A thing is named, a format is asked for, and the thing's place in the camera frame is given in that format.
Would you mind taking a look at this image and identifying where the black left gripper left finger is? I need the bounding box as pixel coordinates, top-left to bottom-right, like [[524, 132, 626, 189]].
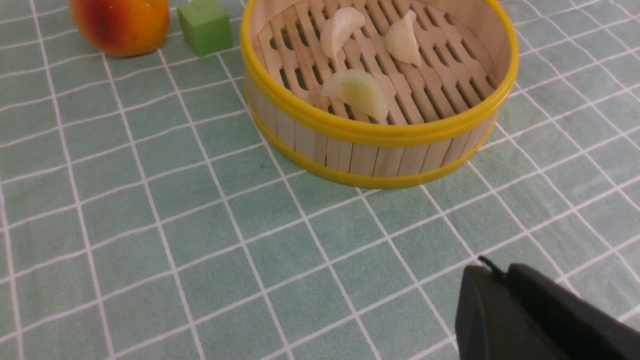
[[455, 256, 569, 360]]

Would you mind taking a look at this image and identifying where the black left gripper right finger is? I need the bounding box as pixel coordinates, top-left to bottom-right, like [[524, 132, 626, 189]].
[[506, 263, 640, 360]]

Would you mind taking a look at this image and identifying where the pale green dumpling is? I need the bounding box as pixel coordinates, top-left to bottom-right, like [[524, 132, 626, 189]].
[[321, 69, 389, 123]]

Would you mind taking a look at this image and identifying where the white dumpling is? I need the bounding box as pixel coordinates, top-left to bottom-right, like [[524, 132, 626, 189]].
[[320, 6, 366, 62], [384, 9, 422, 69]]

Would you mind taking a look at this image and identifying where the bamboo steamer tray yellow rim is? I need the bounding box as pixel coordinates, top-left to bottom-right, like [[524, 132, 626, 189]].
[[239, 0, 519, 189]]

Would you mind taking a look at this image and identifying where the green checkered tablecloth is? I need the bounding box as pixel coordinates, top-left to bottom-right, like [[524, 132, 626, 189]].
[[0, 0, 640, 360]]

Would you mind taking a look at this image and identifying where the green toy cube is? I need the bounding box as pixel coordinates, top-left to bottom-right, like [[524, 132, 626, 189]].
[[177, 0, 233, 57]]

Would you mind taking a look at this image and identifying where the orange red toy pear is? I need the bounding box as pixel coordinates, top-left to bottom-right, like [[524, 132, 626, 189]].
[[68, 0, 170, 58]]

